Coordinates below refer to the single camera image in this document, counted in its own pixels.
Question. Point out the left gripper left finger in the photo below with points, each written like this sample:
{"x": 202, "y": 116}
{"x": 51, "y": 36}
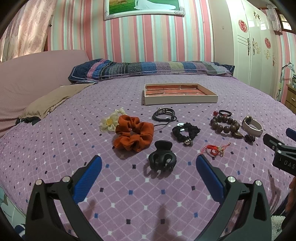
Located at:
{"x": 43, "y": 221}

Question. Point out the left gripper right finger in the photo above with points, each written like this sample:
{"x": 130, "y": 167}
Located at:
{"x": 253, "y": 221}

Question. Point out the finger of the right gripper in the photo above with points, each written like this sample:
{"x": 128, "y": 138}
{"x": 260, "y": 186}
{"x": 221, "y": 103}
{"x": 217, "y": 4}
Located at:
{"x": 291, "y": 133}
{"x": 277, "y": 146}

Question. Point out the black hair tie red beads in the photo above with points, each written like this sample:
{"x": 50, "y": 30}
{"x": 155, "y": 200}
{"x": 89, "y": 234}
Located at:
{"x": 223, "y": 113}

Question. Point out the red knotted cord charm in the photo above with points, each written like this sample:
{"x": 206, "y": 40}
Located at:
{"x": 215, "y": 150}

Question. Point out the black scrunchie with bell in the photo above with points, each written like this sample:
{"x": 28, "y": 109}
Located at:
{"x": 185, "y": 133}

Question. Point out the black hair claw clip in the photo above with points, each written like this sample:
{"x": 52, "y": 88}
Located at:
{"x": 162, "y": 158}

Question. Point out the cream flower scrunchie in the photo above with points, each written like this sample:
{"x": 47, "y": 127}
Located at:
{"x": 109, "y": 124}

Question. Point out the orange fabric scrunchie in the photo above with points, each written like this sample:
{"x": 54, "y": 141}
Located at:
{"x": 133, "y": 134}

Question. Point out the brick-pattern jewelry tray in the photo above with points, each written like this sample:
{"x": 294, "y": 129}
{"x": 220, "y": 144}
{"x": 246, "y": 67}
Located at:
{"x": 178, "y": 93}

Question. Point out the person's right hand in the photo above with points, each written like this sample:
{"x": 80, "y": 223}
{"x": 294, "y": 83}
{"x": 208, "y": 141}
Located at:
{"x": 292, "y": 196}

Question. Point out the wooden nightstand drawers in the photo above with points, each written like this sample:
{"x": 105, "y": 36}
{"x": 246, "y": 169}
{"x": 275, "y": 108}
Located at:
{"x": 290, "y": 101}

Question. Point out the white wardrobe with decals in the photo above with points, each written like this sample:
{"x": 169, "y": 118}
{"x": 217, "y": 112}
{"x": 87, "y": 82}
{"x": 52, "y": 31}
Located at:
{"x": 255, "y": 48}

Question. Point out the tan folded blanket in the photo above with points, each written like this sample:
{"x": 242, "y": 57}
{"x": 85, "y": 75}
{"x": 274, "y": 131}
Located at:
{"x": 39, "y": 109}

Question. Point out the purple diamond-pattern bedspread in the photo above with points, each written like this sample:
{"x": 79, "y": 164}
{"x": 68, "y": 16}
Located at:
{"x": 148, "y": 187}

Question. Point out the pink headboard cushion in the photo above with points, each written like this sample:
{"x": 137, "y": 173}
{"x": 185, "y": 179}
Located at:
{"x": 27, "y": 78}

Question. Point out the patchwork striped pillow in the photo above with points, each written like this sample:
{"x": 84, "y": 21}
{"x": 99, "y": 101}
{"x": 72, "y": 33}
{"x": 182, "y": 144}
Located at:
{"x": 103, "y": 69}

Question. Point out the pink floral curtain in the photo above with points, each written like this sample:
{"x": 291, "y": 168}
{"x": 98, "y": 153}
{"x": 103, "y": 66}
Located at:
{"x": 28, "y": 30}

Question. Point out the framed wedding picture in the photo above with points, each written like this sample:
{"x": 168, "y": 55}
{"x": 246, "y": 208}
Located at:
{"x": 118, "y": 9}

